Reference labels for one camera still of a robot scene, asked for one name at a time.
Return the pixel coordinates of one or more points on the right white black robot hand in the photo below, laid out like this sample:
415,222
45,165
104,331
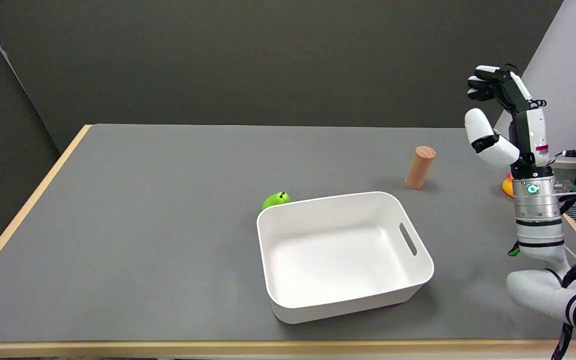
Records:
532,131

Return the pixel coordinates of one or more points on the wooden cylinder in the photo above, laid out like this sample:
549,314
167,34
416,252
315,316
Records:
419,167

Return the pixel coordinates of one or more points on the yellow rubber duck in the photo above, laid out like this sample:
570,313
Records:
507,185

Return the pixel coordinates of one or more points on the white plastic bin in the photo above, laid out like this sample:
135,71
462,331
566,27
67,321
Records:
343,255

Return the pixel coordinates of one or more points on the green toy apple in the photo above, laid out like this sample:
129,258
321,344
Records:
275,199

